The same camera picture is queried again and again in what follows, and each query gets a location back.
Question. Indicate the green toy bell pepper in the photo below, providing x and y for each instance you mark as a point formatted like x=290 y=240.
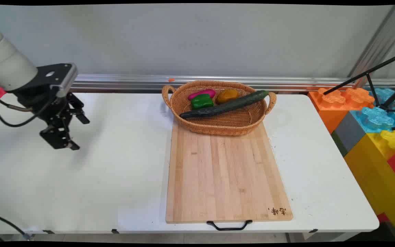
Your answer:
x=202 y=102

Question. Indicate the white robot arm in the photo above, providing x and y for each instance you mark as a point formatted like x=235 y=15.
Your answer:
x=7 y=63

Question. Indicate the large grey building block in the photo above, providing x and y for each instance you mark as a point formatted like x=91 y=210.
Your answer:
x=346 y=132

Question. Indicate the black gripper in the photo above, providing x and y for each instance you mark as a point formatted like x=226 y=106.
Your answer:
x=45 y=103

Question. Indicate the large blue building block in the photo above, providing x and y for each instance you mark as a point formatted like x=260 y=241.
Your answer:
x=377 y=118

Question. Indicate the long dark green cucumber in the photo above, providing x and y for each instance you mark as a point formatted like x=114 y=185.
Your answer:
x=225 y=105

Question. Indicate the wooden cutting board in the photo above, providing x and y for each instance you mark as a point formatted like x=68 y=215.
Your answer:
x=226 y=178

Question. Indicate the woven wicker basket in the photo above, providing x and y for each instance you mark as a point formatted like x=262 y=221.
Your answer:
x=225 y=123

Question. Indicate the large yellow building block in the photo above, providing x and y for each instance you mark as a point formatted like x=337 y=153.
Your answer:
x=375 y=171

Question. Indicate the large orange building block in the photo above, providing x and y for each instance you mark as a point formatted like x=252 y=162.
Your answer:
x=331 y=106

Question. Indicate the black tripod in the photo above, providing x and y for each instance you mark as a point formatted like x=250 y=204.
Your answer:
x=372 y=80

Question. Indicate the yellow toy bell pepper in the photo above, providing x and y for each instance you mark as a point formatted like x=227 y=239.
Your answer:
x=226 y=96

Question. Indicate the pink toy eggplant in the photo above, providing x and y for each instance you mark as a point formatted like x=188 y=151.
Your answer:
x=202 y=93

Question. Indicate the aluminium rail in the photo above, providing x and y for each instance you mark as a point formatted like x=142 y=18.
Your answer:
x=218 y=83

